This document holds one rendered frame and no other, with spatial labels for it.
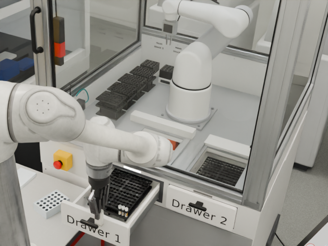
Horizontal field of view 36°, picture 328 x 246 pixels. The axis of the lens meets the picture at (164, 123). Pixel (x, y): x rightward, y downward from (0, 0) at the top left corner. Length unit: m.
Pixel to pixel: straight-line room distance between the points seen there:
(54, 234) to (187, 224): 0.54
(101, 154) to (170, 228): 0.68
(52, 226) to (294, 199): 1.98
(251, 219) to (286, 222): 1.43
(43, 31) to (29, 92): 0.99
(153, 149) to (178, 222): 0.65
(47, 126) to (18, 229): 0.38
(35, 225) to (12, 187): 0.87
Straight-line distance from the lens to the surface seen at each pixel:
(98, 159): 1.64
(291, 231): 3.36
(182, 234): 2.18
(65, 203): 1.94
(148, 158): 1.56
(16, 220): 1.32
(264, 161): 1.83
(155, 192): 2.06
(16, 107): 1.08
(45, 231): 2.08
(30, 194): 2.27
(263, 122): 1.76
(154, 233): 2.25
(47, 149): 2.31
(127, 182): 2.08
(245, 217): 2.00
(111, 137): 1.39
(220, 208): 1.99
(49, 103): 1.04
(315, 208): 3.59
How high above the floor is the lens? 2.20
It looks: 32 degrees down
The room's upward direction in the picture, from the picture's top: 5 degrees clockwise
